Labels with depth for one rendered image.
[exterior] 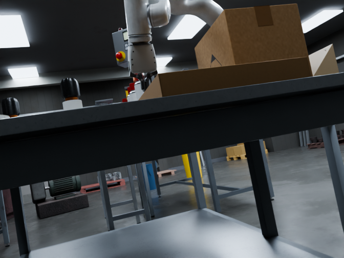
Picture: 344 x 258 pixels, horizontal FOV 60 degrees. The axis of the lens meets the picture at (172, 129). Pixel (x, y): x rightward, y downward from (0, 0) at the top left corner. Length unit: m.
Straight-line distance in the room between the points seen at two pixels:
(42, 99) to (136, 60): 8.67
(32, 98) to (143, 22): 8.76
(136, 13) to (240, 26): 0.37
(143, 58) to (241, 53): 0.38
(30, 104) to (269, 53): 9.06
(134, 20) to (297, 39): 0.53
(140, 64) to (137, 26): 0.13
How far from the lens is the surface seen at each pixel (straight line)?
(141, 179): 2.69
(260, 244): 1.61
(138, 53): 1.10
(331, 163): 2.14
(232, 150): 10.10
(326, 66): 1.65
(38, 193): 5.84
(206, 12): 1.52
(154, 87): 0.46
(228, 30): 0.90
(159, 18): 1.08
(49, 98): 9.71
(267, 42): 0.93
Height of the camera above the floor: 0.76
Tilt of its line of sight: 4 degrees up
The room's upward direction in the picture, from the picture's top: 11 degrees counter-clockwise
